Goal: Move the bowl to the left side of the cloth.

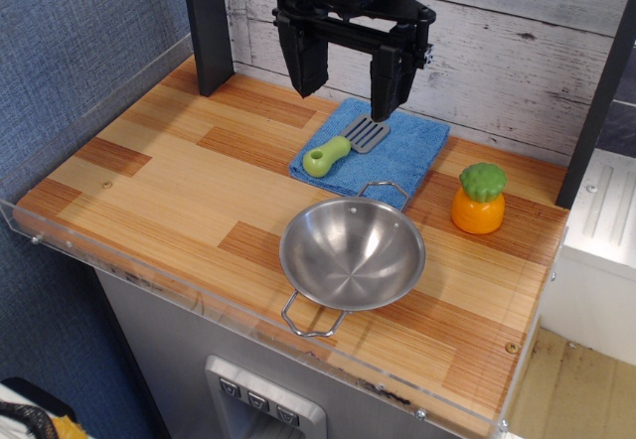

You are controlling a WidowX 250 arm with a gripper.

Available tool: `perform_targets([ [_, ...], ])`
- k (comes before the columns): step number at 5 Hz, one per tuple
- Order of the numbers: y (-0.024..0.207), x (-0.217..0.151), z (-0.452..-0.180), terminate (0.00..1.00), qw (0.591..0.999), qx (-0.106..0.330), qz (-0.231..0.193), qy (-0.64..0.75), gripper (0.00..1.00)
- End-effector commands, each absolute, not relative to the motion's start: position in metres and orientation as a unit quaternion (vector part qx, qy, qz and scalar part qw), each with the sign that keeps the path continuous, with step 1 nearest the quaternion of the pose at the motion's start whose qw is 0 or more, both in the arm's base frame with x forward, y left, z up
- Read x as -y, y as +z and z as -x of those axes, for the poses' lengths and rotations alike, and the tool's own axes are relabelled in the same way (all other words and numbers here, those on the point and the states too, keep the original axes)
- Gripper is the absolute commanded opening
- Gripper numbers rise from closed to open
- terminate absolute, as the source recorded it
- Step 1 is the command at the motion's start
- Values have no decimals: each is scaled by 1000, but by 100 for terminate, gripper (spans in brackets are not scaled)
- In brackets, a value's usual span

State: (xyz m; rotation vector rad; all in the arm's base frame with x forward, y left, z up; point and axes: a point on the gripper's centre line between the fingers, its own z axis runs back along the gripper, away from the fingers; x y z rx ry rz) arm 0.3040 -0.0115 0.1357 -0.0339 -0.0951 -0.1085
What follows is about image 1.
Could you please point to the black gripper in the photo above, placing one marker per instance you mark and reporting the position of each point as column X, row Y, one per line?
column 395, row 32

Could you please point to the stainless steel bowl with handles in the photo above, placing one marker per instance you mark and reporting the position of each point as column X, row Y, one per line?
column 352, row 254

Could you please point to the blue folded cloth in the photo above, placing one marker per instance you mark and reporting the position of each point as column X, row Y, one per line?
column 392, row 171

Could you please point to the orange toy carrot green top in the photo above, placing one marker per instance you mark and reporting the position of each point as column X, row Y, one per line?
column 478, row 206

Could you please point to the grey toy fridge cabinet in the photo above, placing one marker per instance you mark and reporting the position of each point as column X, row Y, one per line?
column 171, row 343

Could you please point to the white appliance on right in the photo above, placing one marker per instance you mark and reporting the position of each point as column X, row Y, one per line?
column 590, row 297

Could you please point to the silver dispenser button panel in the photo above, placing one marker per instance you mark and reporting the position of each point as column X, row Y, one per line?
column 250, row 406

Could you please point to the yellow black object bottom left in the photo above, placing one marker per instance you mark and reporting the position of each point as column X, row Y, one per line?
column 28, row 411

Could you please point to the grey spatula with green handle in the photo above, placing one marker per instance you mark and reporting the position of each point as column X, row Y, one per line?
column 362, row 135

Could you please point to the black vertical post left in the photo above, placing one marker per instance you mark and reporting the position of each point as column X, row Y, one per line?
column 211, row 41

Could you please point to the black vertical post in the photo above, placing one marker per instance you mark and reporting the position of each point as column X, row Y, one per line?
column 211, row 41
column 611, row 75

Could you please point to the black vertical post right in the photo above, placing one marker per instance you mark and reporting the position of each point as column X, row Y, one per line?
column 611, row 75

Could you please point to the clear acrylic guard rail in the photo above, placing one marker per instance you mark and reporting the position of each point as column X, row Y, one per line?
column 191, row 196

